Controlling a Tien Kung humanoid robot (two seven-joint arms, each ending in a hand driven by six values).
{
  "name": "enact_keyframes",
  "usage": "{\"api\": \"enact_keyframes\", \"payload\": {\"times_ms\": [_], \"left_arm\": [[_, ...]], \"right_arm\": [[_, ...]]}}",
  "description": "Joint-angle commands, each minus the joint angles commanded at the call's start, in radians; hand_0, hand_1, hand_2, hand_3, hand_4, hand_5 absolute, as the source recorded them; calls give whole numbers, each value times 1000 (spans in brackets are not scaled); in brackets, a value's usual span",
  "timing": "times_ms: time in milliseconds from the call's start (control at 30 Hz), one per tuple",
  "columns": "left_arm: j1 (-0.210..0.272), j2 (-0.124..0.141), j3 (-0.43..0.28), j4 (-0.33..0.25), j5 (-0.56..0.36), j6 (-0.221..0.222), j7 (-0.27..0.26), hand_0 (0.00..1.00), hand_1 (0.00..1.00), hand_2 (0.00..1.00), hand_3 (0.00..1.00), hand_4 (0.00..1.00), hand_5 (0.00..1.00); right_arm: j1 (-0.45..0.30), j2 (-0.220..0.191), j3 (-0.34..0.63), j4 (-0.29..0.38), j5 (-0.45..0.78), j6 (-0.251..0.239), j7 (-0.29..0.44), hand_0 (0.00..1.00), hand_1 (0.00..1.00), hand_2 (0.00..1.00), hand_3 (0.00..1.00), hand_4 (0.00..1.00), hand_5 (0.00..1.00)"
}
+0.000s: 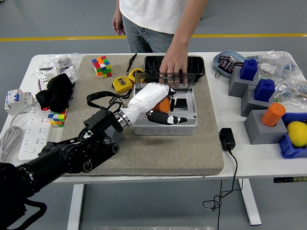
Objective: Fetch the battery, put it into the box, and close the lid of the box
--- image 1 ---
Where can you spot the person's right hand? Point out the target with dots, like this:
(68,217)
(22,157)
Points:
(118,24)

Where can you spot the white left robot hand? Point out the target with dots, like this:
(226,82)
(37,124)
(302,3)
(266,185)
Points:
(148,98)

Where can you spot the person's left hand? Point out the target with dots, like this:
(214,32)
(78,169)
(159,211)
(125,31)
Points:
(172,62)

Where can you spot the orange cylinder battery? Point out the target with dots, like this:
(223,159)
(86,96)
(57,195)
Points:
(272,116)
(164,105)

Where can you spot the grey electrical box clear lid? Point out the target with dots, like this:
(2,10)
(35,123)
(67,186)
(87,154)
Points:
(165,130)

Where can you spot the person's left forearm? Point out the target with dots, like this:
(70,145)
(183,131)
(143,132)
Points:
(187,28)

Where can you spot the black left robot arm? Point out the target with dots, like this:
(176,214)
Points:
(72,155)

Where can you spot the blue block battery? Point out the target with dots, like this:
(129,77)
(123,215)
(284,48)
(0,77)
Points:
(248,70)
(263,92)

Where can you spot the black plastic tray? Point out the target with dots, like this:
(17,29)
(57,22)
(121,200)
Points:
(196,67)

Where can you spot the yellow tape measure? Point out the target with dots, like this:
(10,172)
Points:
(134,73)
(121,83)

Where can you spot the person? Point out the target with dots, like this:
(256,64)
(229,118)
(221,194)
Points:
(156,12)

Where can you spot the pale blue dish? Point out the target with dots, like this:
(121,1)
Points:
(217,62)

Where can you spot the large colourful puzzle cube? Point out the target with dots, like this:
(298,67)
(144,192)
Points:
(102,67)

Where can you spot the grey cube holder block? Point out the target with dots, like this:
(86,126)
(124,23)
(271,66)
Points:
(117,135)
(237,88)
(261,134)
(249,107)

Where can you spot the purple snack packet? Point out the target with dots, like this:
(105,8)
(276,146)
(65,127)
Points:
(225,65)
(223,57)

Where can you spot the beige fabric mat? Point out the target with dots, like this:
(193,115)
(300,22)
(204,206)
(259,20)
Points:
(156,155)

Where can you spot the silver snack packet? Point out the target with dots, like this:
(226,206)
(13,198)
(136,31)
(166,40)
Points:
(236,60)

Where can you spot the clear bag of screws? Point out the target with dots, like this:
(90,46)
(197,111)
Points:
(60,60)

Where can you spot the white printed package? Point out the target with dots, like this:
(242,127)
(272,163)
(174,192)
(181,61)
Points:
(67,72)

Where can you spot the black power adapter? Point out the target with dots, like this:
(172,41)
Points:
(227,140)

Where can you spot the black cloth glove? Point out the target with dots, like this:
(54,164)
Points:
(57,91)

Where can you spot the small colourful puzzle cube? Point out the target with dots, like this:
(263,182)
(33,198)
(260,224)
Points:
(56,119)

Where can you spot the clear bags of parts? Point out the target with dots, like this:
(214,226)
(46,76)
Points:
(283,67)

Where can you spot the white power strip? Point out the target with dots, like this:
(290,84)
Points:
(36,134)

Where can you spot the white circuit breaker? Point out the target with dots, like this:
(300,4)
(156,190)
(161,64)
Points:
(16,100)

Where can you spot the white table leg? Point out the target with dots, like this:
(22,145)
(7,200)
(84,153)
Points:
(75,208)
(250,203)

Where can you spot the yellow lemon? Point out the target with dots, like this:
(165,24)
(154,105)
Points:
(297,134)

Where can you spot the blue storage bin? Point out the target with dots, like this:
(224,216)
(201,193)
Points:
(290,149)

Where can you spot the black table control panel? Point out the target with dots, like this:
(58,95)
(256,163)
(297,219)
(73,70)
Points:
(290,179)

